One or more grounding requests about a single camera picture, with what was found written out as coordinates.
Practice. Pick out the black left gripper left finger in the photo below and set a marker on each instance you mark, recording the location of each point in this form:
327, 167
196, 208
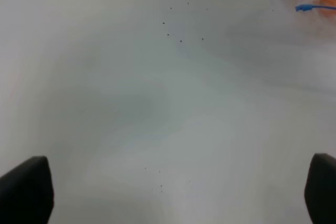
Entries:
27, 193

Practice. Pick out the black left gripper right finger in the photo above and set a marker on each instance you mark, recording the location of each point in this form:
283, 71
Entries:
319, 191

